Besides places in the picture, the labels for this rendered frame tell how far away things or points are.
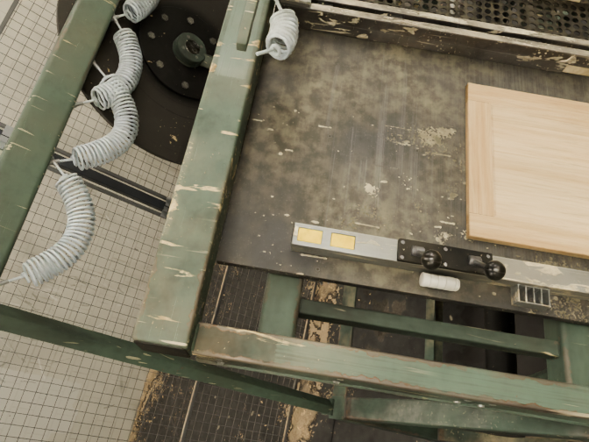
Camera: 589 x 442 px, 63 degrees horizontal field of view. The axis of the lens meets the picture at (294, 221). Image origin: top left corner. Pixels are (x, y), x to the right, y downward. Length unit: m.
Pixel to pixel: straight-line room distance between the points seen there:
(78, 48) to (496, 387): 1.30
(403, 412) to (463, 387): 0.86
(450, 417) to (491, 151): 0.88
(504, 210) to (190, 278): 0.71
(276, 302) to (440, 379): 0.35
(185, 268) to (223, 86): 0.43
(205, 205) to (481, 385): 0.62
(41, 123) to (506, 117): 1.16
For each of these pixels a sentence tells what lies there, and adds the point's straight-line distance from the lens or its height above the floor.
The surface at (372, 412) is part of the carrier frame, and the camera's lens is 1.93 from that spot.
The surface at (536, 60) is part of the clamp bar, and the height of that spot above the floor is 1.21.
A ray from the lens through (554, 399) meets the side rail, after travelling 1.07.
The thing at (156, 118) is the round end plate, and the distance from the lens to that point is 1.56.
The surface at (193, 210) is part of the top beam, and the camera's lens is 0.96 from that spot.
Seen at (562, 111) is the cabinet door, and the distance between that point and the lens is 1.43.
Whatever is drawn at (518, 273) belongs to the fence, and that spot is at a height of 1.29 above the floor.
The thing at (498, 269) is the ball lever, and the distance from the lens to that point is 0.95.
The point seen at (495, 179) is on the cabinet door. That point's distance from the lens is 1.23.
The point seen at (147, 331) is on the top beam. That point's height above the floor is 1.90.
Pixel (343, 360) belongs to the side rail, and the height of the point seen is 1.58.
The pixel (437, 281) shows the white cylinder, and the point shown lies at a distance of 1.05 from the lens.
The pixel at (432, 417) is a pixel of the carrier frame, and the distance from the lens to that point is 1.77.
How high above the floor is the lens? 2.22
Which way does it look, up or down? 32 degrees down
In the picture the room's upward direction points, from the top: 64 degrees counter-clockwise
